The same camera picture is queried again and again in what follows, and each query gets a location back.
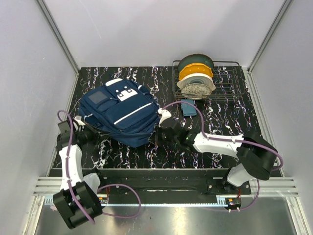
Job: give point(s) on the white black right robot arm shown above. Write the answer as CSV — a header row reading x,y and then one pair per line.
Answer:
x,y
256,156

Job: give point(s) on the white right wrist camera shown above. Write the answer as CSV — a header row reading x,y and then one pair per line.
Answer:
x,y
164,114

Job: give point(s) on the speckled grey plate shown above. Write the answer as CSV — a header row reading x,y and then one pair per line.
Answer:
x,y
196,91

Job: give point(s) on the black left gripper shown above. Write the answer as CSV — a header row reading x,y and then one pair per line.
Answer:
x,y
97,136

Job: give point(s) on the dark green plate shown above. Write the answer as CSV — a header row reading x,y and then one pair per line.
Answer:
x,y
195,58

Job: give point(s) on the navy blue student backpack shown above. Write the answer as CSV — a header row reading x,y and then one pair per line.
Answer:
x,y
124,109

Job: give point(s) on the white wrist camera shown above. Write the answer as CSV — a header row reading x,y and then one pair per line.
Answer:
x,y
164,114
78,123

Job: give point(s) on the yellow plate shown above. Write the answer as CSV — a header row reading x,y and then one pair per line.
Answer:
x,y
195,68

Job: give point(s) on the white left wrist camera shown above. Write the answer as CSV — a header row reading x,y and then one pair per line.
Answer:
x,y
78,123

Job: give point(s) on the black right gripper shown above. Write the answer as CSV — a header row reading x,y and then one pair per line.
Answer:
x,y
159,140

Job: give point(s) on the black wire dish rack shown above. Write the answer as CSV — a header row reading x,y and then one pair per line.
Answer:
x,y
228,77

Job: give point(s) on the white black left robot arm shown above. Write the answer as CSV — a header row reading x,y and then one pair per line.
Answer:
x,y
77,201

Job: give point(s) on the white plate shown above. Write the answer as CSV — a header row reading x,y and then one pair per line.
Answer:
x,y
197,78

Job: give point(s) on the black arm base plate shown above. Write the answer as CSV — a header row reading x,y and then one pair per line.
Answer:
x,y
210,185

